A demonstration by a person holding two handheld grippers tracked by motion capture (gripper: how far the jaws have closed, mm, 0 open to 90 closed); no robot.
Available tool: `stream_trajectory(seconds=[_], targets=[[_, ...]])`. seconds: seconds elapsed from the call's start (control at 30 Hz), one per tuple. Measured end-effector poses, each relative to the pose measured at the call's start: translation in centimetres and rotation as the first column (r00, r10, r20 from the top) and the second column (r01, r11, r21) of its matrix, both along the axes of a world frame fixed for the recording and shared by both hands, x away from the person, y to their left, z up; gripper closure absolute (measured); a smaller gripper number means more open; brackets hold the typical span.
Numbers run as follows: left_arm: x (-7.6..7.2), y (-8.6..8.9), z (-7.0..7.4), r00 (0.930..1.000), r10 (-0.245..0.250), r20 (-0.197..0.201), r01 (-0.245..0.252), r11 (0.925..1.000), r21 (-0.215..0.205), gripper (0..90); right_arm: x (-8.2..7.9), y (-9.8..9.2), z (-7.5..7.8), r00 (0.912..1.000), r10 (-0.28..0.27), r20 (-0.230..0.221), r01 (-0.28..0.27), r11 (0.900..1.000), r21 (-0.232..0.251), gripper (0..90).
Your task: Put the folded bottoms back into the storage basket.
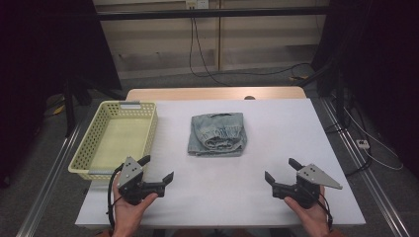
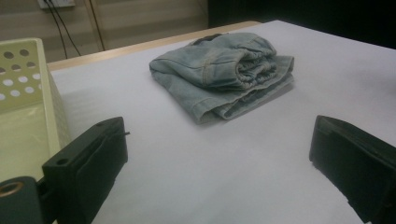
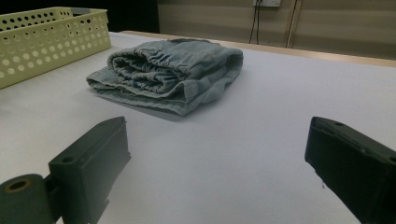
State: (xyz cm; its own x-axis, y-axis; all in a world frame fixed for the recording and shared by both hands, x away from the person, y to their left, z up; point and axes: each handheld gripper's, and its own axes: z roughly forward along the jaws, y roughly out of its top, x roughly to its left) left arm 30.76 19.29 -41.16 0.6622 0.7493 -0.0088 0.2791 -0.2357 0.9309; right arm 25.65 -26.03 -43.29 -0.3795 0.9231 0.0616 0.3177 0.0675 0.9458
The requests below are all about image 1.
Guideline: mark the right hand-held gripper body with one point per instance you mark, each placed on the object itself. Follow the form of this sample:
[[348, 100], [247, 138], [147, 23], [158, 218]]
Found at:
[[308, 187]]

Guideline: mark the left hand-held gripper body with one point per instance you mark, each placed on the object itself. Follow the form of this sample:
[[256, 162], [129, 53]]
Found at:
[[130, 174]]

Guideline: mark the pale yellow plastic basket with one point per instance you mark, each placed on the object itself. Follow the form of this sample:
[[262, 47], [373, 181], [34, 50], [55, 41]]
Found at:
[[112, 141]]

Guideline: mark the light denim garment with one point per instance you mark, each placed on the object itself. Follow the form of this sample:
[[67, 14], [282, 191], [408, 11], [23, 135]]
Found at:
[[217, 131]]

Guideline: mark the person's right hand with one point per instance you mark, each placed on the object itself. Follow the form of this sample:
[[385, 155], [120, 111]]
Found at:
[[314, 220]]

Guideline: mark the person's left hand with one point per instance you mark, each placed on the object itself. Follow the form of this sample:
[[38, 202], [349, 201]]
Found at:
[[126, 217]]

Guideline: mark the white table mat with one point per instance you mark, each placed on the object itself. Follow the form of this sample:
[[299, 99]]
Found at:
[[280, 131]]

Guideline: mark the person's orange right sleeve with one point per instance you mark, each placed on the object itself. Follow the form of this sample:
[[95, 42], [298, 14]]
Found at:
[[337, 234]]

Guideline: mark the white power strip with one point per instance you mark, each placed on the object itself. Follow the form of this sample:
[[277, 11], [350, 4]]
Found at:
[[362, 144]]

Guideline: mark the wooden table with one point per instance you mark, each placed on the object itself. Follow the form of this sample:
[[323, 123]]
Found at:
[[197, 94]]

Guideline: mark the black stand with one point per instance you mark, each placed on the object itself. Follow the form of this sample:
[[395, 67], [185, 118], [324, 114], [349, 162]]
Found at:
[[69, 108]]

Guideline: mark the black curtain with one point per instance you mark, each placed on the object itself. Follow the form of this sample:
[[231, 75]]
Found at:
[[39, 49], [385, 65]]

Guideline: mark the black horizontal metal bar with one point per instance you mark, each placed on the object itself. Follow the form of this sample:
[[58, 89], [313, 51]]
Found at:
[[210, 14]]

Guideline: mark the aluminium floor rail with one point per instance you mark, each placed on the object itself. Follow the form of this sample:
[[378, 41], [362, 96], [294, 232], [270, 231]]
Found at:
[[49, 184], [369, 177]]

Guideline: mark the white wall outlet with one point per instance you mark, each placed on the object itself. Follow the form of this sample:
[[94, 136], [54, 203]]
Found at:
[[197, 4]]

